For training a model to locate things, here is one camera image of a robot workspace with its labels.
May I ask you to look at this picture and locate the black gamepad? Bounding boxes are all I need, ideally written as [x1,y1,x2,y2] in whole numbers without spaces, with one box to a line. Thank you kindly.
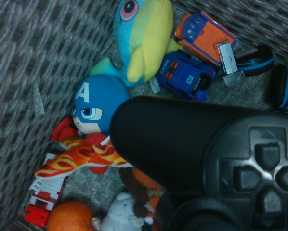
[109,95,288,231]

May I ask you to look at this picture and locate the grey woven basket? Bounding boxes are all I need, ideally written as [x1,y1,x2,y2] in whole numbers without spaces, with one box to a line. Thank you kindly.
[0,0,288,231]

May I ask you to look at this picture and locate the Captain America plush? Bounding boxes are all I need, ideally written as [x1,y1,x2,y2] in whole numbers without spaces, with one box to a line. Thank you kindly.
[50,74,131,175]

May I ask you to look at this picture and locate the blue police toy car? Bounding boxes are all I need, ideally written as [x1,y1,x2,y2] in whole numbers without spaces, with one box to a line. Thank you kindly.
[155,51,217,102]

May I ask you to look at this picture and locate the brown crochet doll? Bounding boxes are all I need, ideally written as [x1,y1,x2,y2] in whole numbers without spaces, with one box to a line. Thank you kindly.
[118,167,165,225]

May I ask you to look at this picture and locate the blue yellow fish plush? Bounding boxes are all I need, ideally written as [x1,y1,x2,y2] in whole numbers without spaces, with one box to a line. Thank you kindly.
[88,0,183,88]

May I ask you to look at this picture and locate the orange flame pattern plush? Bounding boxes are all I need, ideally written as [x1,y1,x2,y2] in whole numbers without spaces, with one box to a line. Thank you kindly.
[34,137,133,180]

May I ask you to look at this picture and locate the orange blue toy truck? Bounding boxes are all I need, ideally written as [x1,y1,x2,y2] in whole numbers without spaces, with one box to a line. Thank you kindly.
[174,11,246,87]

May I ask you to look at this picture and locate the small white plush figure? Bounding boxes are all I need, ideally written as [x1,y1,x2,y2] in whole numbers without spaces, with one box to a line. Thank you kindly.
[92,192,145,231]

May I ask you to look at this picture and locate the orange fruit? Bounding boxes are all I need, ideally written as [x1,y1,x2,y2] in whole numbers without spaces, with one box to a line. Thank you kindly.
[46,200,95,231]

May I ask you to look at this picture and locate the black blue headphones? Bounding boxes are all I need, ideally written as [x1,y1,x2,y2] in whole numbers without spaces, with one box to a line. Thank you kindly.
[235,45,288,114]

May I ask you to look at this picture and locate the red white toy fire truck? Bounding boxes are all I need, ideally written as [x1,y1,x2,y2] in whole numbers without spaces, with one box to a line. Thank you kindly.
[23,149,68,228]

